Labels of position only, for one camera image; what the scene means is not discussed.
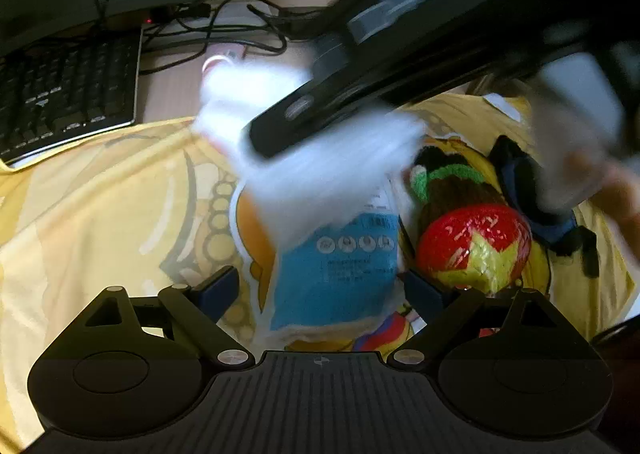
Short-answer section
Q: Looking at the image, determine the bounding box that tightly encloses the black keyboard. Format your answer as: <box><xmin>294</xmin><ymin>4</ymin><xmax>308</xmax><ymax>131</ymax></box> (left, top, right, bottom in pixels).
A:
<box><xmin>1</xmin><ymin>21</ymin><xmax>142</xmax><ymax>166</ymax></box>

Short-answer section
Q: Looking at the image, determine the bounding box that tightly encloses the blue wipes packet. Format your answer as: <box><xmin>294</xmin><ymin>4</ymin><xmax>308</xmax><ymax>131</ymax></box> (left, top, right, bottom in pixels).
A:
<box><xmin>269</xmin><ymin>184</ymin><xmax>402</xmax><ymax>341</ymax></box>

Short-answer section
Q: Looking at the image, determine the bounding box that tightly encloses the right hand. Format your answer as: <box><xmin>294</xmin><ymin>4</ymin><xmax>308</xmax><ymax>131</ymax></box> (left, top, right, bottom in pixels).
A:
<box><xmin>565</xmin><ymin>152</ymin><xmax>639</xmax><ymax>262</ymax></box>

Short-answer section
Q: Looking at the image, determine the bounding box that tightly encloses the red yellow foil egg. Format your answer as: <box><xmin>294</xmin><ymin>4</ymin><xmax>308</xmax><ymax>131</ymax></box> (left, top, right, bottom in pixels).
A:
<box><xmin>416</xmin><ymin>203</ymin><xmax>533</xmax><ymax>295</ymax></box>

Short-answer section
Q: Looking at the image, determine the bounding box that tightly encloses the pink tube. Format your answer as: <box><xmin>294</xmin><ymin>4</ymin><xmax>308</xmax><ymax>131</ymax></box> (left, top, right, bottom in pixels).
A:
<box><xmin>202</xmin><ymin>42</ymin><xmax>246</xmax><ymax>78</ymax></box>

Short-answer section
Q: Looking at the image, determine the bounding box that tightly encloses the white cleaning cloth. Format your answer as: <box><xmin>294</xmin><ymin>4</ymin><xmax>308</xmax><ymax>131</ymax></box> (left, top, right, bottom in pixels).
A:
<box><xmin>193</xmin><ymin>62</ymin><xmax>425</xmax><ymax>252</ymax></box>

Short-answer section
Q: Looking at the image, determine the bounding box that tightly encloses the yellow printed cloth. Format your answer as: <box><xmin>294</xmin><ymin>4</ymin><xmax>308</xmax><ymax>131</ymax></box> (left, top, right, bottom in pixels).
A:
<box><xmin>1</xmin><ymin>93</ymin><xmax>639</xmax><ymax>453</ymax></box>

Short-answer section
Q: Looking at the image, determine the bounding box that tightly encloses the black cable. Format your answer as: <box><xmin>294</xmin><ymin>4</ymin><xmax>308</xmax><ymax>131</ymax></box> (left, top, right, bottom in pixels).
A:
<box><xmin>86</xmin><ymin>0</ymin><xmax>374</xmax><ymax>78</ymax></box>

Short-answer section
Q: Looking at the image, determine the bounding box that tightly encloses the brown crocheted toy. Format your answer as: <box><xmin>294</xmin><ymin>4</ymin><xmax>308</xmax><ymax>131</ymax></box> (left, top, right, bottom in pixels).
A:
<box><xmin>409</xmin><ymin>145</ymin><xmax>506</xmax><ymax>234</ymax></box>

